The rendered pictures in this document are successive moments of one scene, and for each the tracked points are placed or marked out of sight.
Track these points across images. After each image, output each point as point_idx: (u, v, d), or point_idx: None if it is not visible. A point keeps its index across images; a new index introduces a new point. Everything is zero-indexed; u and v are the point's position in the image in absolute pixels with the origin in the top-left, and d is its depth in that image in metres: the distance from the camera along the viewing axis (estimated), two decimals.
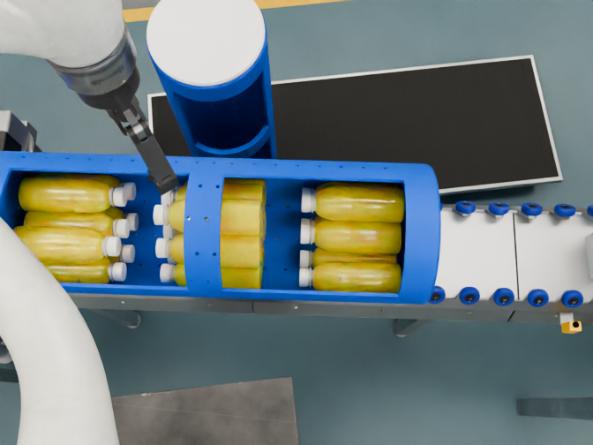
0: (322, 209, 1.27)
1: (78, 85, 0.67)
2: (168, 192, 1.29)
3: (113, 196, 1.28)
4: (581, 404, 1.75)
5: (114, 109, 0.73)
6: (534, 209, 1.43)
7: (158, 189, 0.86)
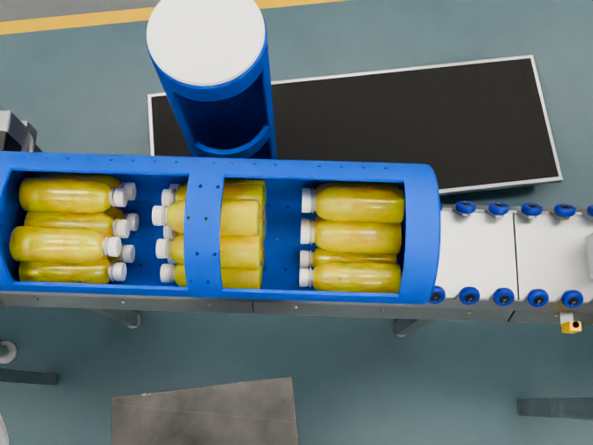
0: (322, 209, 1.27)
1: None
2: (168, 192, 1.29)
3: (113, 197, 1.29)
4: (581, 404, 1.75)
5: None
6: (534, 209, 1.43)
7: None
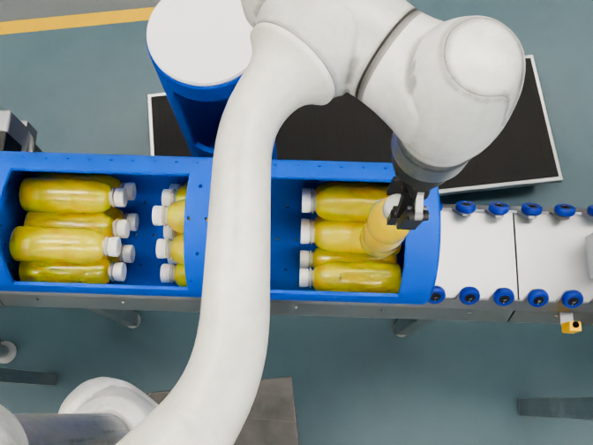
0: (322, 209, 1.27)
1: None
2: (168, 192, 1.29)
3: (113, 197, 1.29)
4: (581, 404, 1.75)
5: None
6: (534, 209, 1.43)
7: None
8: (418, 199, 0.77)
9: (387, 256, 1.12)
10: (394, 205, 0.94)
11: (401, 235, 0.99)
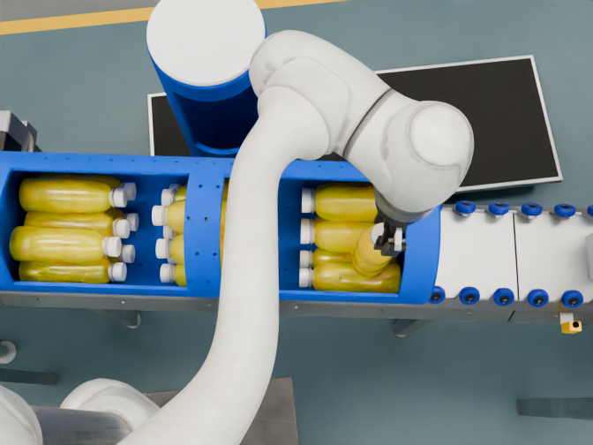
0: (322, 209, 1.27)
1: None
2: (168, 192, 1.29)
3: (113, 197, 1.29)
4: (581, 404, 1.75)
5: None
6: (534, 209, 1.43)
7: None
8: (397, 234, 0.92)
9: (376, 275, 1.26)
10: (380, 232, 1.09)
11: (386, 258, 1.14)
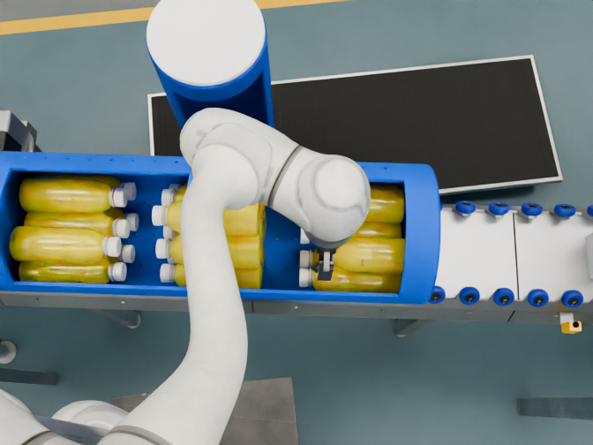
0: None
1: None
2: (168, 192, 1.29)
3: (113, 197, 1.29)
4: (581, 404, 1.75)
5: None
6: (534, 209, 1.43)
7: None
8: (326, 256, 1.08)
9: None
10: None
11: (349, 267, 1.24)
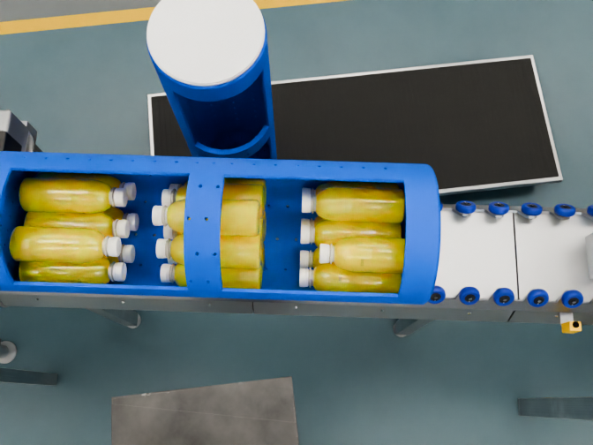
0: (322, 209, 1.27)
1: None
2: (168, 192, 1.29)
3: (113, 197, 1.29)
4: (581, 404, 1.75)
5: None
6: (534, 209, 1.43)
7: None
8: None
9: None
10: (319, 253, 1.27)
11: (349, 267, 1.24)
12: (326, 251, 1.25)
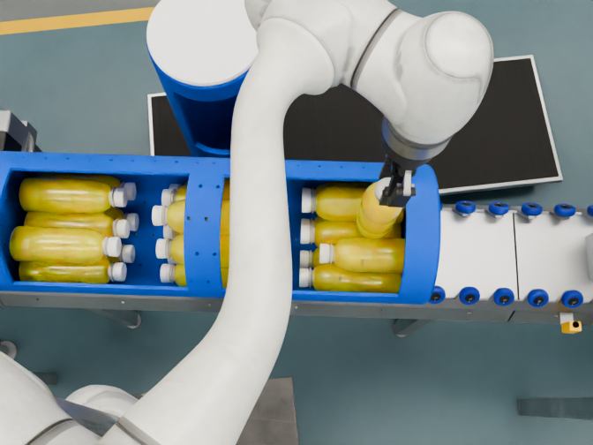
0: (322, 209, 1.27)
1: None
2: (168, 192, 1.29)
3: (113, 197, 1.29)
4: (581, 404, 1.75)
5: None
6: (534, 209, 1.43)
7: None
8: (406, 177, 0.87)
9: None
10: (319, 253, 1.27)
11: (349, 267, 1.24)
12: (326, 251, 1.25)
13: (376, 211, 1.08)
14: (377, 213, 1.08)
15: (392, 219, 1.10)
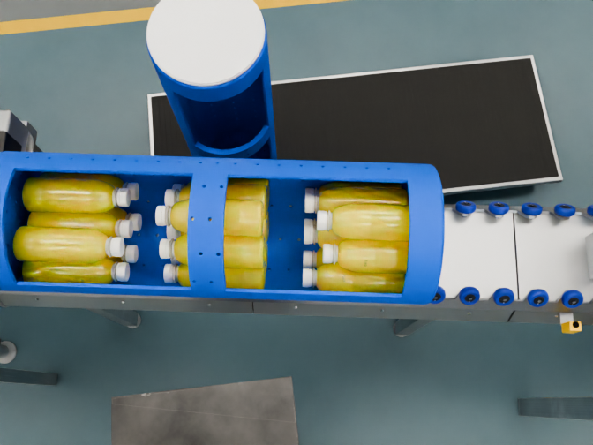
0: (326, 209, 1.27)
1: None
2: (171, 192, 1.29)
3: (116, 197, 1.29)
4: (581, 404, 1.75)
5: None
6: (534, 209, 1.43)
7: None
8: None
9: None
10: None
11: (352, 267, 1.24)
12: (329, 251, 1.25)
13: (340, 236, 1.24)
14: (341, 237, 1.24)
15: (355, 235, 1.21)
